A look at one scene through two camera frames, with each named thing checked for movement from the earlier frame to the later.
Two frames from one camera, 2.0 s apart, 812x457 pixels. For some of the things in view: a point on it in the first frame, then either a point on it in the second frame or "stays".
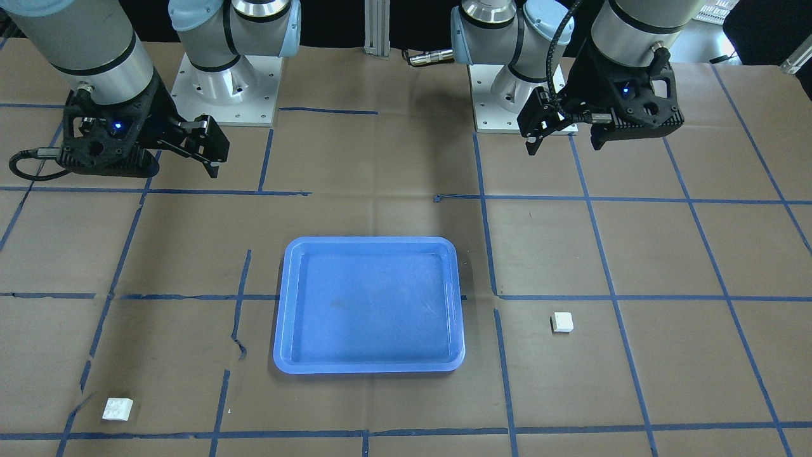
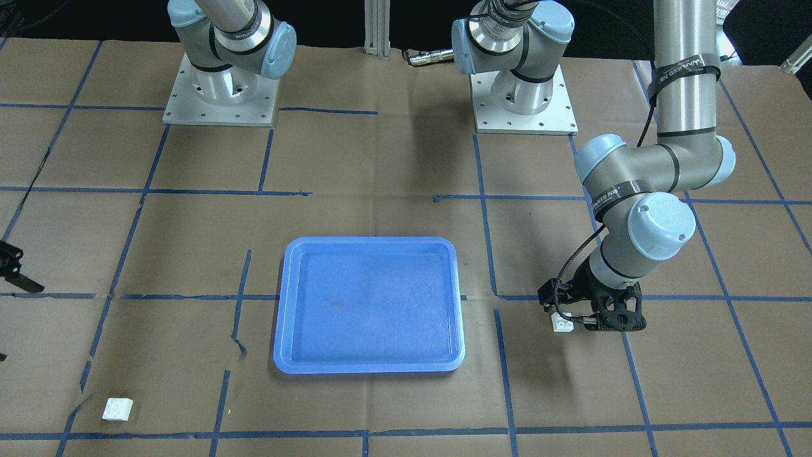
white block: [561, 322] stays
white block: [117, 409] stays
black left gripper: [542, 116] to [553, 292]
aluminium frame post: [377, 19] stays
